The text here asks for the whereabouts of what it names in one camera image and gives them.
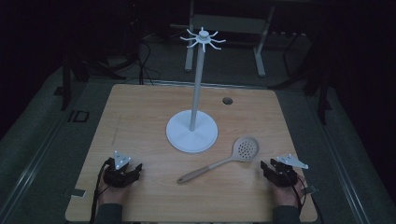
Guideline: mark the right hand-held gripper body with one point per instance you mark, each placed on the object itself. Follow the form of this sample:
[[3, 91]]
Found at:
[[285, 175]]

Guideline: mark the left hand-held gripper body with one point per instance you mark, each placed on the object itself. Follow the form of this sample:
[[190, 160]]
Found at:
[[116, 177]]

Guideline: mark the beige slotted spoon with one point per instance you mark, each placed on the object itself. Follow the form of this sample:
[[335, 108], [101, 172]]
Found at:
[[246, 148]]

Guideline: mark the white hook stand rack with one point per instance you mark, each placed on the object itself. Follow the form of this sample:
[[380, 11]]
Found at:
[[192, 137]]

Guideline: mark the person's left hand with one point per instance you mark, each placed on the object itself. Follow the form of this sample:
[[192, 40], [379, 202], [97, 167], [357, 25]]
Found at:
[[111, 194]]

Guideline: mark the person's right hand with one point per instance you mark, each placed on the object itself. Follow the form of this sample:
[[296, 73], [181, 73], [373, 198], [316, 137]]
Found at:
[[288, 196]]

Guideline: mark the small grey tab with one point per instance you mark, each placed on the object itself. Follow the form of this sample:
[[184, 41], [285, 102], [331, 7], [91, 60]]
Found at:
[[310, 189], [78, 193]]

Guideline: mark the dark metal stand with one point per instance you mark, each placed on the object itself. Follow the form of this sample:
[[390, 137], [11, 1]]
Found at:
[[66, 84], [320, 90]]

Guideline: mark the metal floor rail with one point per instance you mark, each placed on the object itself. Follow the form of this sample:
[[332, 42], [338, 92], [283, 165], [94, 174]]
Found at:
[[34, 168], [339, 168]]

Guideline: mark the black rectangular floor frame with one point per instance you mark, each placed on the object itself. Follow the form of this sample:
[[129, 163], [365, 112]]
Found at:
[[79, 116]]

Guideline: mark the white desk frame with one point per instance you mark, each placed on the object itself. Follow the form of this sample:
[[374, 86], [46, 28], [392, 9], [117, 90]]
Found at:
[[230, 25]]

